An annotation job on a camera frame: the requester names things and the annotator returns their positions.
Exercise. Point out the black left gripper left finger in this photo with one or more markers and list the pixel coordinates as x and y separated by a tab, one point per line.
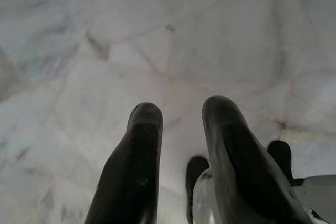
134	171

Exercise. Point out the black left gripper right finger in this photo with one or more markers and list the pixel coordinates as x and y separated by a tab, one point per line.
244	171

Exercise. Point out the robot black right foot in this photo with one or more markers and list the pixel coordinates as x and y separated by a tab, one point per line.
281	155

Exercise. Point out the robot black foot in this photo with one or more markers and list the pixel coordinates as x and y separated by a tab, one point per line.
281	155
195	167

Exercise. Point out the robot silver left leg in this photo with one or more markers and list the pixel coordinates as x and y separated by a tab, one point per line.
204	197

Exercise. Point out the robot black left foot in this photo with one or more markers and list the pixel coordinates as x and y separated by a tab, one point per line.
195	167

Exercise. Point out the robot grey right leg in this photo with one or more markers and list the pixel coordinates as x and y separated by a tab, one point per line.
320	190

